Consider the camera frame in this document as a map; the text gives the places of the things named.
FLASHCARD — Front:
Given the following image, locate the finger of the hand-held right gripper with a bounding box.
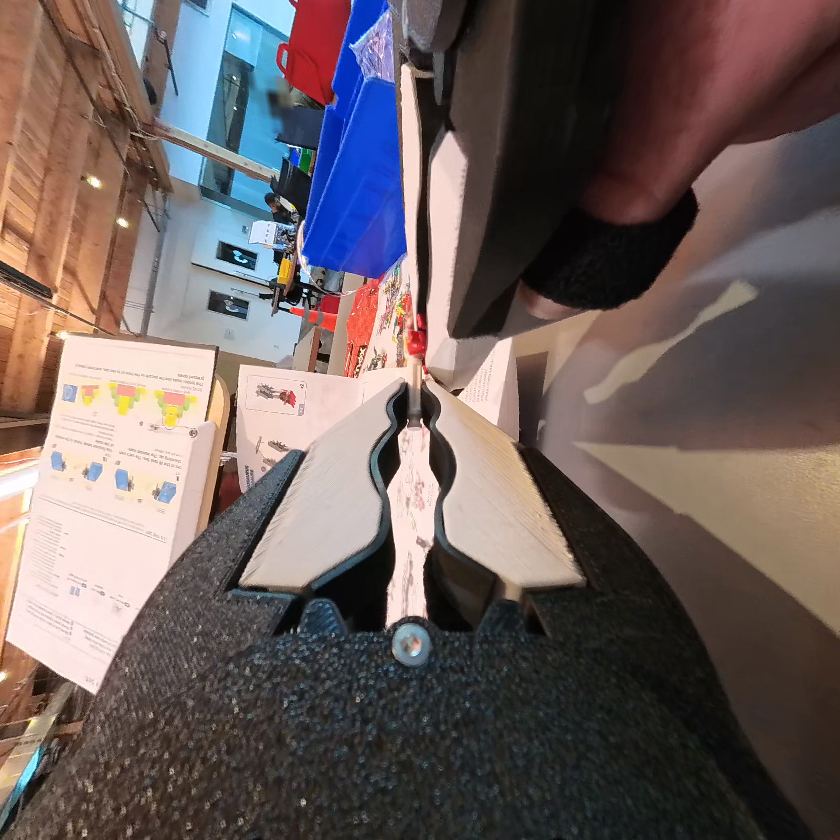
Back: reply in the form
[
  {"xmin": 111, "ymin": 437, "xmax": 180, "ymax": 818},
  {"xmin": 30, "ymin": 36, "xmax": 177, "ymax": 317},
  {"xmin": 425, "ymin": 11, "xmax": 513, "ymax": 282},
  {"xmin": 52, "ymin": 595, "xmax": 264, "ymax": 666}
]
[
  {"xmin": 399, "ymin": 64, "xmax": 431, "ymax": 319},
  {"xmin": 420, "ymin": 0, "xmax": 627, "ymax": 340}
]

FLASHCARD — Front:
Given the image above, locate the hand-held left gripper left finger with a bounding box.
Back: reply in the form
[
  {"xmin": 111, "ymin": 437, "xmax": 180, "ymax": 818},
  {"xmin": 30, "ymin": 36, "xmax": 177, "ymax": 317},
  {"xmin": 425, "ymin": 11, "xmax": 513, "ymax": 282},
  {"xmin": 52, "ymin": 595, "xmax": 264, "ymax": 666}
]
[{"xmin": 238, "ymin": 379, "xmax": 409, "ymax": 598}]

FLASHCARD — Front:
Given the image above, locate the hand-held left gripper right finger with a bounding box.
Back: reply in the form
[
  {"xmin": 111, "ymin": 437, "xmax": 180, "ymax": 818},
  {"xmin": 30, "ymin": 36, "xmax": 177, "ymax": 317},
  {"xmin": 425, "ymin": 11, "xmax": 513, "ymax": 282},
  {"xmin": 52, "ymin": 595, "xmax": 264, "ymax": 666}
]
[{"xmin": 422, "ymin": 379, "xmax": 586, "ymax": 601}]

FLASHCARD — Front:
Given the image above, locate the white toy rod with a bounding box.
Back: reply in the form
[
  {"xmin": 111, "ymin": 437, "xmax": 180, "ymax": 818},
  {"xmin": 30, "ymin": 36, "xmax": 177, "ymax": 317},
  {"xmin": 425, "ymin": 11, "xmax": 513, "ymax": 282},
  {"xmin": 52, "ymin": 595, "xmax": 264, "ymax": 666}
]
[{"xmin": 406, "ymin": 354, "xmax": 426, "ymax": 431}]

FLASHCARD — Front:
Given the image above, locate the person's right hand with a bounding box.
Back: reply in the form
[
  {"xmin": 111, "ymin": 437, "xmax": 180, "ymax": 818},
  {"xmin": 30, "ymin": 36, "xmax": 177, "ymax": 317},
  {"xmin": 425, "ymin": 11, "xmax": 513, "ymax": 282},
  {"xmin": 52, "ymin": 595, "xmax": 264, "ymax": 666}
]
[{"xmin": 520, "ymin": 0, "xmax": 840, "ymax": 321}]

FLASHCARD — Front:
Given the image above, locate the clear plastic bag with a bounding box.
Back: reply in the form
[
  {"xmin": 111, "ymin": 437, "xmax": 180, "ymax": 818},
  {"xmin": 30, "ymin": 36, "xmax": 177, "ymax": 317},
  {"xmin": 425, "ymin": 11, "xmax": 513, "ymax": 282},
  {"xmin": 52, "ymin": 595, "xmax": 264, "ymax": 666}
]
[{"xmin": 350, "ymin": 10, "xmax": 396, "ymax": 83}]

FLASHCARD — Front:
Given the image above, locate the blue plastic storage bin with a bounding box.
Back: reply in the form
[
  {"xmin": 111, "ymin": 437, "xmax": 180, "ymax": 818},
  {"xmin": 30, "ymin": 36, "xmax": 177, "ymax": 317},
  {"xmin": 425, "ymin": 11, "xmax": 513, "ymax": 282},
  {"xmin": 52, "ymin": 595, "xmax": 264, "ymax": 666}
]
[{"xmin": 304, "ymin": 0, "xmax": 409, "ymax": 278}]

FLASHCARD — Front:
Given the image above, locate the white printed instruction leaflet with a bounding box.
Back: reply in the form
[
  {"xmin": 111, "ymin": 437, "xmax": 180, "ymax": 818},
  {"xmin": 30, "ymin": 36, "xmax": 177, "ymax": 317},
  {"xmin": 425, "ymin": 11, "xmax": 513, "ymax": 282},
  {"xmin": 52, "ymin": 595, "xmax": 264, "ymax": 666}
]
[{"xmin": 235, "ymin": 335, "xmax": 521, "ymax": 624}]

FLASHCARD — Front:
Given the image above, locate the red tote bag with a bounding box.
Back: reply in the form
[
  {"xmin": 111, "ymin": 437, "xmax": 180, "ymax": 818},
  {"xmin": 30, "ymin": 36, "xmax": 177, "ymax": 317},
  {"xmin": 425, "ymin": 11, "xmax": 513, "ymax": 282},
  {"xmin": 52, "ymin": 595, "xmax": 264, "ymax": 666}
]
[{"xmin": 276, "ymin": 0, "xmax": 352, "ymax": 106}]

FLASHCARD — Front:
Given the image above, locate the wooden document stand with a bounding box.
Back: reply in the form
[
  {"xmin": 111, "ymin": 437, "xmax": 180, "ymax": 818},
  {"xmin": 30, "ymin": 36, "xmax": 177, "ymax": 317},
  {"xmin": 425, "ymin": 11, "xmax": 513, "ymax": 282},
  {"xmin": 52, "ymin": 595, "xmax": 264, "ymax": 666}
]
[{"xmin": 196, "ymin": 375, "xmax": 232, "ymax": 526}]

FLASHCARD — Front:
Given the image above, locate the yellow black machine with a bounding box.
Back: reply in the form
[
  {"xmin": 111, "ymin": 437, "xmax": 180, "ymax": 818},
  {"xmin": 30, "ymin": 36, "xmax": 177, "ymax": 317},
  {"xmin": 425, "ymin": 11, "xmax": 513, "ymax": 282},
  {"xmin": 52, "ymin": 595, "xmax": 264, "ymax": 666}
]
[{"xmin": 270, "ymin": 244, "xmax": 309, "ymax": 316}]

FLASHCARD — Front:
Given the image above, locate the red printed toy bag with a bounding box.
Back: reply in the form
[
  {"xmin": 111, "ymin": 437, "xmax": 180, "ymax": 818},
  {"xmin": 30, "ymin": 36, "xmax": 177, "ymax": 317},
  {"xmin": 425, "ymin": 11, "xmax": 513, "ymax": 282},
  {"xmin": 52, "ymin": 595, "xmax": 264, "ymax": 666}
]
[{"xmin": 343, "ymin": 279, "xmax": 385, "ymax": 379}]

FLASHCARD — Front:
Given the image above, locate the orange traffic cone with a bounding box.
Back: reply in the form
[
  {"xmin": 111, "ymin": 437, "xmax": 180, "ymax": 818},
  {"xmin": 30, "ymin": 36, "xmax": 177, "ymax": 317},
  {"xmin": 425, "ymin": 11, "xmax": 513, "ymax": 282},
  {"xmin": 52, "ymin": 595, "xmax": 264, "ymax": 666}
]
[{"xmin": 289, "ymin": 304, "xmax": 340, "ymax": 333}]

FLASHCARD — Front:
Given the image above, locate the white task instruction sheet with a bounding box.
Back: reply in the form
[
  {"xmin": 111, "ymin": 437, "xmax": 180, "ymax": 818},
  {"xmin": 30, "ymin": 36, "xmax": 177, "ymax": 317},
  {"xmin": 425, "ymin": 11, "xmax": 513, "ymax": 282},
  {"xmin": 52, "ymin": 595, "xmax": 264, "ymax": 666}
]
[{"xmin": 7, "ymin": 335, "xmax": 219, "ymax": 695}]

